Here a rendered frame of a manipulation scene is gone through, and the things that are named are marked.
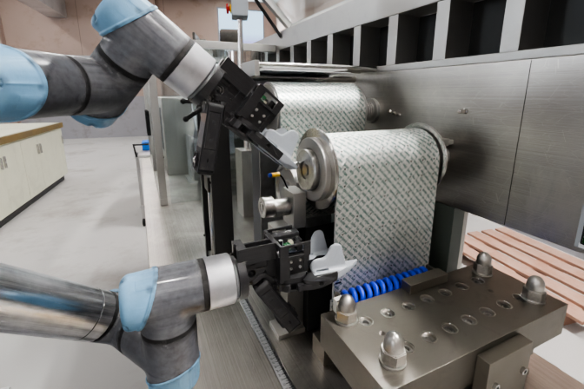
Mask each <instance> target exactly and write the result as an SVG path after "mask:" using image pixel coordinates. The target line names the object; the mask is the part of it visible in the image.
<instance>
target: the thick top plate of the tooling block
mask: <svg viewBox="0 0 584 389"><path fill-rule="evenodd" d="M473 266H474V264H473V265H470V266H467V267H463V268H460V269H457V270H454V271H451V272H448V281H447V282H445V283H442V284H440V285H437V286H434V287H430V288H427V289H424V290H421V291H419V292H417V293H412V294H409V293H408V292H406V291H405V290H403V289H402V288H398V289H396V290H393V291H390V292H387V293H383V294H380V295H377V296H375V297H372V298H369V299H366V300H361V301H358V302H356V303H355V307H356V317H357V319H358V322H357V324H356V326H353V327H350V328H346V327H342V326H339V325H338V324H337V323H336V322H335V315H336V313H335V312H334V311H333V310H332V311H329V312H326V313H322V314H321V336H320V345H321V346H322V348H323V350H324V351H325V352H326V354H327V355H328V356H329V357H330V358H331V360H332V361H333V363H334V364H335V366H336V367H337V368H338V370H339V371H340V373H341V374H342V376H343V377H344V378H345V380H347V381H348V383H349V385H350V386H351V387H352V389H462V388H463V387H465V386H468V385H469V384H471V383H473V381H474V375H475V365H476V359H477V355H478V354H480V353H483V352H485V351H487V350H488V349H490V348H492V347H493V346H496V345H498V344H500V343H501V342H503V341H505V340H508V339H510V338H512V337H514V336H515V335H517V334H519V333H520V334H522V335H523V336H525V337H526V338H528V339H530V340H532V341H533V346H532V350H533V349H535V348H536V347H537V346H540V345H542V344H543V343H545V342H547V341H549V340H551V339H552V338H554V337H556V336H558V335H559V334H561V333H562V328H563V325H564V321H565V317H566V313H567V306H568V304H567V303H565V302H563V301H561V300H558V299H556V298H555V297H553V296H551V295H549V294H547V295H546V304H545V305H542V306H539V305H535V304H531V303H529V302H527V301H525V300H524V299H523V298H522V297H521V292H522V288H523V285H526V283H524V282H522V281H520V280H517V279H516V278H514V277H512V276H510V275H508V274H505V273H503V272H502V271H500V270H498V269H496V268H493V271H492V273H493V276H492V277H481V276H479V275H477V274H474V273H473V272H472V268H473ZM389 331H397V332H398V333H400V334H401V336H402V337H403V339H404V344H405V346H404V348H405V351H406V354H407V355H406V361H407V367H406V369H405V370H404V371H402V372H398V373H394V372H390V371H389V370H387V369H385V368H384V367H383V366H382V365H381V364H380V362H379V354H380V352H381V344H382V342H383V341H384V337H385V335H386V333H388V332H389Z"/></svg>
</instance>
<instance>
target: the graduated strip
mask: <svg viewBox="0 0 584 389"><path fill-rule="evenodd" d="M239 302H240V304H241V306H242V309H243V311H244V312H245V314H246V316H247V319H248V321H249V324H250V325H251V327H252V329H253V331H254V333H255V336H256V337H257V339H258V341H259V343H260V345H261V347H262V350H263V351H264V353H265V355H266V357H267V359H268V361H269V363H270V365H271V367H272V369H273V371H274V373H275V375H276V377H277V379H278V382H279V384H280V386H281V388H282V389H296V387H295V385H294V383H293V381H292V379H291V378H290V376H289V374H288V372H287V370H286V368H285V366H284V364H283V363H282V361H281V359H280V357H279V355H278V354H277V352H276V350H275V348H274V346H273V345H272V343H271V341H270V339H269V336H268V335H267V334H266V332H265V330H264V328H263V326H262V324H261V322H260V320H259V319H258V317H257V315H256V313H255V311H254V309H253V307H252V306H251V304H250V303H249V300H248V298H247V299H244V300H239Z"/></svg>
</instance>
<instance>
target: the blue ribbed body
mask: <svg viewBox="0 0 584 389"><path fill-rule="evenodd" d="M427 271H429V270H427V269H426V268H425V267H419V268H414V269H413V270H408V271H407V272H402V273H401V274H396V275H395V276H394V275H390V276H389V277H388V278H387V277H384V278H383V279H382V280H380V279H379V280H376V282H374V281H370V282H369V284H367V283H364V284H363V285H362V287H361V286H356V287H355V288H352V287H350V288H349V289H348V291H347V290H342V291H341V295H343V294H345V293H348V294H350V295H351V296H352V297H353V298H354V299H355V302H358V301H361V300H366V299H369V298H372V297H375V296H377V295H380V294H383V293H387V292H390V291H393V290H396V289H398V288H401V285H402V279H405V278H408V277H410V276H413V275H416V274H421V273H424V272H427Z"/></svg>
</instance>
